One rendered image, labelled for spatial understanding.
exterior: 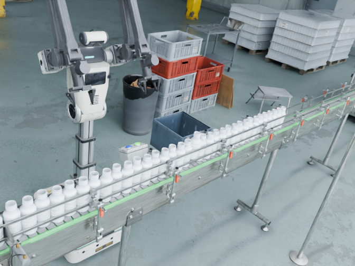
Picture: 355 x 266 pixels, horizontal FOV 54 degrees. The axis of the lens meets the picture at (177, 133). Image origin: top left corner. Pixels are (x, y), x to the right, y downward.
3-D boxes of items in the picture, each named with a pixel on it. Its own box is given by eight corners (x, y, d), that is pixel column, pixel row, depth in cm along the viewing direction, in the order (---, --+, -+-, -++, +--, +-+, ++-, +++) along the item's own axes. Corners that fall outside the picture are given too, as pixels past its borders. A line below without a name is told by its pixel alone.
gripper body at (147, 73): (158, 77, 211) (155, 65, 210) (145, 79, 204) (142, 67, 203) (151, 79, 216) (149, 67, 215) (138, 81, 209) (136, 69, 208)
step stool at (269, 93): (271, 105, 579) (279, 82, 559) (286, 122, 526) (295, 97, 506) (245, 102, 570) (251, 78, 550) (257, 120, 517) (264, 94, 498)
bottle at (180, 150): (172, 164, 197) (177, 139, 189) (183, 167, 196) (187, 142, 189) (170, 170, 192) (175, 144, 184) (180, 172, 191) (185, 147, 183)
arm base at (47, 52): (63, 69, 200) (58, 48, 198) (68, 66, 194) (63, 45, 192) (48, 70, 194) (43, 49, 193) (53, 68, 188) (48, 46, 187)
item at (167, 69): (167, 79, 413) (170, 62, 402) (142, 68, 433) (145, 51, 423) (197, 72, 457) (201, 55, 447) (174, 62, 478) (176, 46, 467)
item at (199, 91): (192, 100, 486) (195, 85, 475) (171, 89, 508) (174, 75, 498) (218, 92, 528) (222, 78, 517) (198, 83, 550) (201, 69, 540)
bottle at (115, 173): (105, 195, 165) (108, 167, 157) (110, 188, 170) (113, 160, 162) (117, 199, 164) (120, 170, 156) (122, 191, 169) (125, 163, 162)
